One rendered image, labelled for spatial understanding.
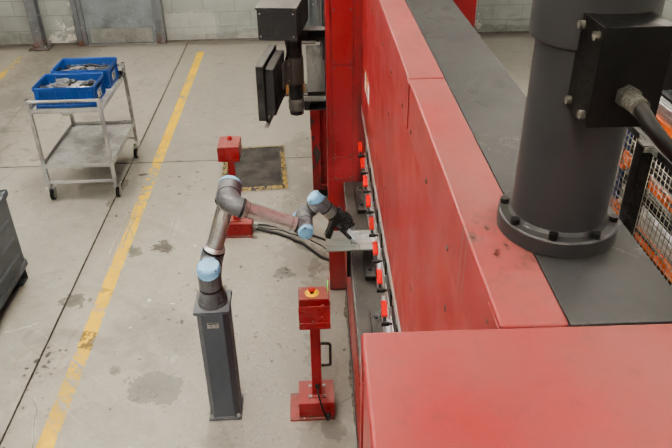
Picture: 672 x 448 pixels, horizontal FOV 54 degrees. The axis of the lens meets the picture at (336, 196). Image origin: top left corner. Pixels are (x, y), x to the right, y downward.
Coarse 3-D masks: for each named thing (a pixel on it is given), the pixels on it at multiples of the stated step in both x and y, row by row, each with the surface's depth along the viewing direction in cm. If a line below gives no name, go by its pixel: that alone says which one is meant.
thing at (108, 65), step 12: (60, 60) 596; (72, 60) 602; (84, 60) 603; (96, 60) 603; (108, 60) 604; (60, 72) 572; (72, 72) 572; (84, 72) 573; (108, 72) 578; (108, 84) 580
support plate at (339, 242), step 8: (336, 232) 348; (360, 232) 348; (368, 232) 348; (328, 240) 341; (336, 240) 341; (344, 240) 341; (328, 248) 335; (336, 248) 335; (344, 248) 335; (352, 248) 335; (360, 248) 335; (368, 248) 335
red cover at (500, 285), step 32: (384, 0) 250; (384, 32) 235; (416, 32) 213; (416, 64) 186; (416, 96) 165; (448, 96) 165; (416, 128) 164; (448, 128) 148; (448, 160) 134; (480, 160) 134; (448, 192) 125; (480, 192) 123; (448, 224) 126; (480, 224) 113; (448, 256) 127; (480, 256) 105; (512, 256) 105; (480, 288) 102; (512, 288) 98; (544, 288) 98; (480, 320) 102; (512, 320) 92; (544, 320) 92
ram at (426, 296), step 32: (384, 64) 254; (384, 96) 257; (384, 128) 261; (384, 160) 264; (416, 160) 177; (384, 192) 267; (416, 192) 178; (384, 224) 271; (416, 224) 180; (416, 256) 181; (416, 288) 183; (448, 288) 136; (416, 320) 185; (448, 320) 137
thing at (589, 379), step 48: (384, 336) 89; (432, 336) 89; (480, 336) 89; (528, 336) 89; (576, 336) 89; (624, 336) 89; (384, 384) 82; (432, 384) 82; (480, 384) 82; (528, 384) 82; (576, 384) 82; (624, 384) 82; (384, 432) 76; (432, 432) 76; (480, 432) 75; (528, 432) 75; (576, 432) 75; (624, 432) 75
